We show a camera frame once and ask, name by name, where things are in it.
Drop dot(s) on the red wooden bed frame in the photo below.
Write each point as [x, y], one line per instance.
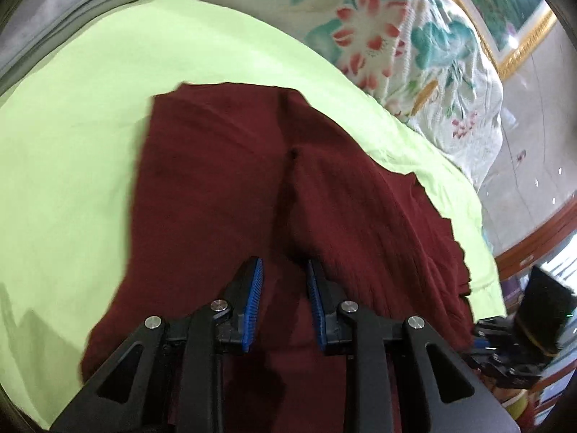
[543, 240]

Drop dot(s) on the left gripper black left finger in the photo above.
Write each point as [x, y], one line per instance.
[243, 294]

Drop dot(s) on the light green bed sheet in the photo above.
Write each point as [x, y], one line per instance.
[70, 136]

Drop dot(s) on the white floral quilt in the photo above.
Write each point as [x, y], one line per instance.
[422, 60]

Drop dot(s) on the folded grey blanket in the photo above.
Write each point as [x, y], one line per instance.
[31, 29]

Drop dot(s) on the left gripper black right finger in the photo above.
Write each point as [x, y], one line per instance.
[331, 312]

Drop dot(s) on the gold framed landscape painting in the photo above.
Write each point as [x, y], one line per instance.
[509, 30]

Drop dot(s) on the dark red knit sweater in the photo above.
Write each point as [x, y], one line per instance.
[232, 171]

